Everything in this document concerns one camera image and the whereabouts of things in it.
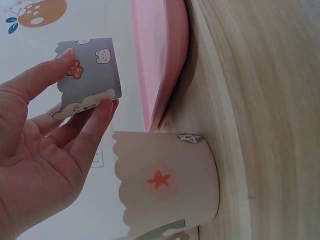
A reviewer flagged beige star print paper cup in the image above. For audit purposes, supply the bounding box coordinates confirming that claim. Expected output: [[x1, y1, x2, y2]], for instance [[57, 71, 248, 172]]
[[111, 130, 221, 229]]

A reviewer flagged person's left hand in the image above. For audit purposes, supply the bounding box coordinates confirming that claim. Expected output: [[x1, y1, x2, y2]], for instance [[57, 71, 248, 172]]
[[0, 47, 119, 240]]

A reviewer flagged green print paper cup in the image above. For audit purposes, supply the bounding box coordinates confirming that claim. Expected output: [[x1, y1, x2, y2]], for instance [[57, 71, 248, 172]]
[[121, 218, 201, 240]]

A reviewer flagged grey bear print paper cup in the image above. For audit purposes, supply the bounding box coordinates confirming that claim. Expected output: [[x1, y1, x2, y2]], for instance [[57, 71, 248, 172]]
[[50, 37, 123, 121]]

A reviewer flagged pink plate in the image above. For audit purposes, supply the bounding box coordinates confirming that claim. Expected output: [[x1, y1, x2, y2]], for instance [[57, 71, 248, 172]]
[[129, 0, 190, 133]]

